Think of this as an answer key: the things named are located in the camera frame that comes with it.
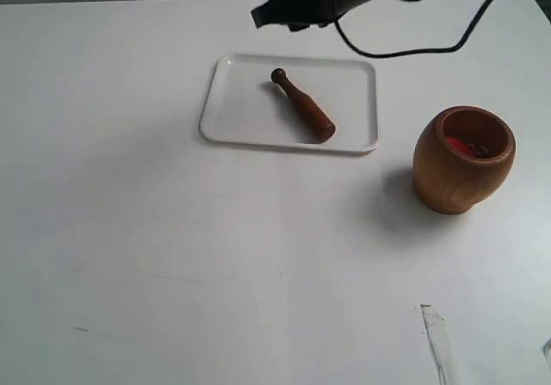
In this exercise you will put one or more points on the brown wooden pestle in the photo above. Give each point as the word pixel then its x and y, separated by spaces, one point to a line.
pixel 315 119

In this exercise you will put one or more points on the brown wooden mortar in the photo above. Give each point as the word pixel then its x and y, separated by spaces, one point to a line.
pixel 449 182

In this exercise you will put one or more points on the clear tape strip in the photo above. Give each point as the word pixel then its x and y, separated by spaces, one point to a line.
pixel 440 347

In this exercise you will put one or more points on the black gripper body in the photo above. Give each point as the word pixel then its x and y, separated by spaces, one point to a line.
pixel 296 14

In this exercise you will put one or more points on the white rectangular plastic tray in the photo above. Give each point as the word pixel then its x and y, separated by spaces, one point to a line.
pixel 245 107

